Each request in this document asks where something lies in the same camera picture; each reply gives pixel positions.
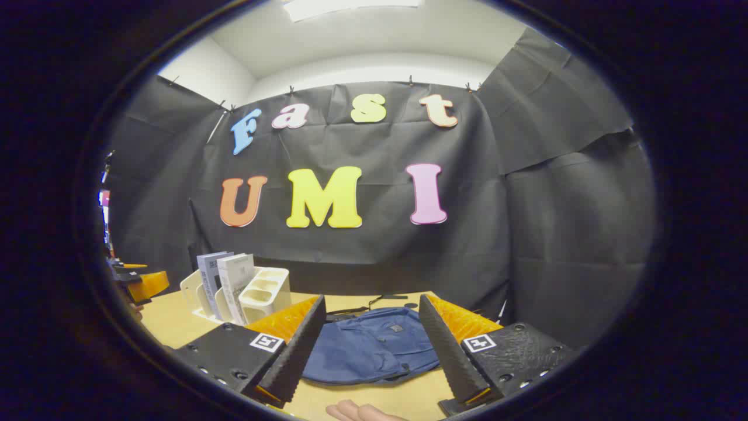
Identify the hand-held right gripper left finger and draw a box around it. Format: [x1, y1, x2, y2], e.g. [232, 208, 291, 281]
[174, 294, 327, 409]

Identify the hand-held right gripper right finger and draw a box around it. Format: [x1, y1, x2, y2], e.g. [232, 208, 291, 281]
[418, 294, 578, 417]

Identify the lavender grey book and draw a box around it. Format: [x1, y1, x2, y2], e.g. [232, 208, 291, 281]
[197, 251, 234, 321]

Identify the blue schoolbag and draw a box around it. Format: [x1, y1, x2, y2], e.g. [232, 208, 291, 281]
[301, 294, 442, 387]

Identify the cream plastic bookshelf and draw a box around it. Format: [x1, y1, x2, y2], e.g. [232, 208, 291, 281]
[179, 266, 292, 325]

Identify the white book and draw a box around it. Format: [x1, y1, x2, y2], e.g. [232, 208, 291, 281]
[216, 253, 256, 325]

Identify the bright display screen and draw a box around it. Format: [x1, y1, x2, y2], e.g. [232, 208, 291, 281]
[98, 188, 112, 246]

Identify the black backdrop cloth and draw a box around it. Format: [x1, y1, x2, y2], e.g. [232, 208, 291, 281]
[105, 26, 655, 351]

